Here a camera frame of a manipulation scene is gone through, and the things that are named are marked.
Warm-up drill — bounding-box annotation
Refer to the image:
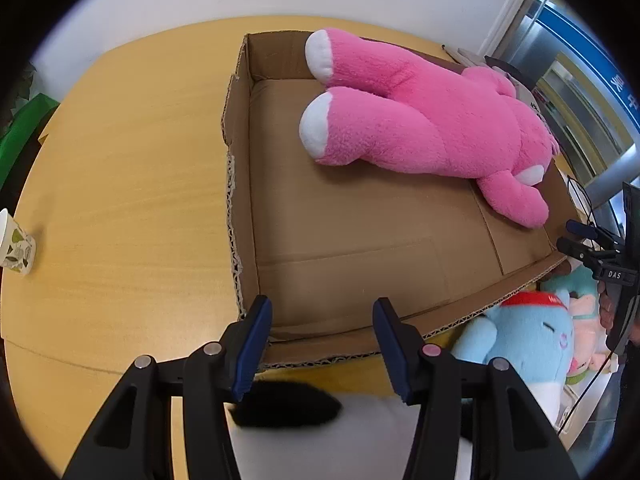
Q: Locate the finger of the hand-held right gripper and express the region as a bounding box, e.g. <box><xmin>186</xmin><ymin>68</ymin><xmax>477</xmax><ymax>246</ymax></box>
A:
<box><xmin>556</xmin><ymin>236</ymin><xmax>601</xmax><ymax>262</ymax></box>
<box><xmin>566</xmin><ymin>219</ymin><xmax>602</xmax><ymax>240</ymax></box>

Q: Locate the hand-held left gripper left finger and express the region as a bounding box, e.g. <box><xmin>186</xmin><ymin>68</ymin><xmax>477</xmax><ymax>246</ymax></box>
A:
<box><xmin>62</xmin><ymin>295</ymin><xmax>274</xmax><ymax>480</ymax></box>

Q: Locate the blue plush toy red headband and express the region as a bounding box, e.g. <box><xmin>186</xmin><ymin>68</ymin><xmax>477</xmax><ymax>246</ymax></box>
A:
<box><xmin>452</xmin><ymin>290</ymin><xmax>576</xmax><ymax>426</ymax></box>

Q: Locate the blue wall sign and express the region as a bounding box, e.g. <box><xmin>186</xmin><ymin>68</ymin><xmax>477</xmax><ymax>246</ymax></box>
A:
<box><xmin>535</xmin><ymin>0</ymin><xmax>640</xmax><ymax>128</ymax></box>

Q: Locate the green board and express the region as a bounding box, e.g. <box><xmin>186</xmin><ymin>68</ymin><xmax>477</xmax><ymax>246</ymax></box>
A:
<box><xmin>0</xmin><ymin>95</ymin><xmax>61</xmax><ymax>186</ymax></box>

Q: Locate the black flat item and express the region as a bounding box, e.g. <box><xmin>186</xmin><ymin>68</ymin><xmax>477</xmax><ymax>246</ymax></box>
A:
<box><xmin>484</xmin><ymin>55</ymin><xmax>537</xmax><ymax>87</ymax></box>

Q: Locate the leaf print paper cup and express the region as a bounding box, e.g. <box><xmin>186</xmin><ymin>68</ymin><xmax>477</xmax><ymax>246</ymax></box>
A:
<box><xmin>0</xmin><ymin>208</ymin><xmax>38</xmax><ymax>273</ymax></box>

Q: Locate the pastel pink green plush toy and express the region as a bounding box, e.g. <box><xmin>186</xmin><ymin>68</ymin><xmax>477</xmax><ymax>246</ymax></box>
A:
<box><xmin>542</xmin><ymin>265</ymin><xmax>613</xmax><ymax>386</ymax></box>

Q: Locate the grey cloth bag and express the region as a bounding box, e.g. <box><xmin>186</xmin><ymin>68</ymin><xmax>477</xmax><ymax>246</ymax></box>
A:
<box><xmin>442</xmin><ymin>45</ymin><xmax>551</xmax><ymax>128</ymax></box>

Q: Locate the brown cardboard box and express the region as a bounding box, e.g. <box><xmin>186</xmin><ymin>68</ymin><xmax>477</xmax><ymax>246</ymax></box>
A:
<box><xmin>220</xmin><ymin>30</ymin><xmax>586</xmax><ymax>373</ymax></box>

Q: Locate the person's right hand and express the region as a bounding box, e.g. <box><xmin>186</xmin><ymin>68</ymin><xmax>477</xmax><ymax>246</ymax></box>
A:
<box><xmin>597</xmin><ymin>287</ymin><xmax>619</xmax><ymax>332</ymax></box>

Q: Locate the white and black plush toy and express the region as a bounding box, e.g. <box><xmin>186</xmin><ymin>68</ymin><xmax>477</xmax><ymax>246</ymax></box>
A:
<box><xmin>227</xmin><ymin>380</ymin><xmax>476</xmax><ymax>480</ymax></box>

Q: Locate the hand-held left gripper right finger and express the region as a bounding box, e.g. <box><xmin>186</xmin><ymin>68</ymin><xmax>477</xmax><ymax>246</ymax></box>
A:
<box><xmin>372</xmin><ymin>297</ymin><xmax>581</xmax><ymax>480</ymax></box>

